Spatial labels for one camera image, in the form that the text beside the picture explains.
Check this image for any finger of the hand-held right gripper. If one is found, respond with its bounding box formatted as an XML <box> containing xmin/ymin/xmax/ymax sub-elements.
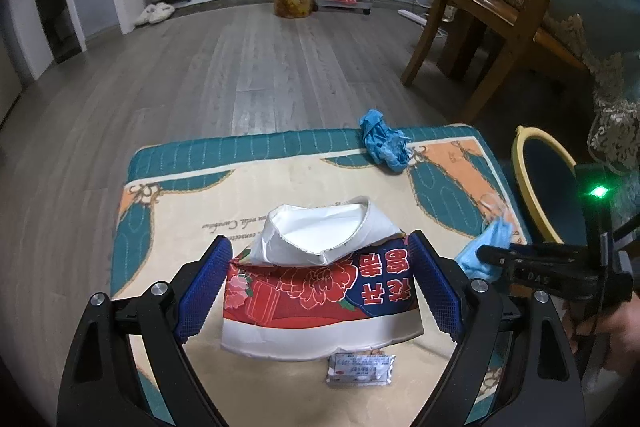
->
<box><xmin>476</xmin><ymin>243</ymin><xmax>578</xmax><ymax>267</ymax></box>

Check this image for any blue face mask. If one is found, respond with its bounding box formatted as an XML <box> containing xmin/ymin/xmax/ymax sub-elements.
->
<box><xmin>454</xmin><ymin>216</ymin><xmax>514</xmax><ymax>283</ymax></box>

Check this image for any blue bin with yellow rim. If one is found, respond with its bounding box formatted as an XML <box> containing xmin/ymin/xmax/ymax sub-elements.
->
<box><xmin>511</xmin><ymin>125</ymin><xmax>597</xmax><ymax>244</ymax></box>

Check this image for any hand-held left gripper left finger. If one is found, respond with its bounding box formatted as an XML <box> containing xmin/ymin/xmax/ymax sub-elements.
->
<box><xmin>56</xmin><ymin>234</ymin><xmax>236</xmax><ymax>427</ymax></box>

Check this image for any small white sachet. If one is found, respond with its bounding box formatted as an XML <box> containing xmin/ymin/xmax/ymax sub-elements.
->
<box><xmin>326</xmin><ymin>352</ymin><xmax>396</xmax><ymax>388</ymax></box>

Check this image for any red floral paper cup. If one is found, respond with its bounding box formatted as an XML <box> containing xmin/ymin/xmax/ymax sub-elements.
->
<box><xmin>220</xmin><ymin>196</ymin><xmax>426</xmax><ymax>362</ymax></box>

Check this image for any person's right hand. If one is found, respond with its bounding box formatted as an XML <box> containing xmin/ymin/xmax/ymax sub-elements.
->
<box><xmin>564</xmin><ymin>299</ymin><xmax>640</xmax><ymax>379</ymax></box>

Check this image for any wooden chair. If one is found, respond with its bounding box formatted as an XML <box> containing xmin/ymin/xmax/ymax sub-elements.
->
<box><xmin>400</xmin><ymin>0</ymin><xmax>593</xmax><ymax>124</ymax></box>

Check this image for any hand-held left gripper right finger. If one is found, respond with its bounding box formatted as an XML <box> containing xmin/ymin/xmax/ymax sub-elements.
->
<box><xmin>407</xmin><ymin>229</ymin><xmax>587</xmax><ymax>427</ymax></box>

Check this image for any teal and cream printed mat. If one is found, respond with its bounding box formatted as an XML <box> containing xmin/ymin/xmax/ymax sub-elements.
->
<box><xmin>110</xmin><ymin>123</ymin><xmax>533</xmax><ymax>427</ymax></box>

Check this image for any crumpled blue glove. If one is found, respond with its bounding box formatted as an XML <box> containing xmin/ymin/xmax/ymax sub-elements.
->
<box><xmin>357</xmin><ymin>109</ymin><xmax>414</xmax><ymax>174</ymax></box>

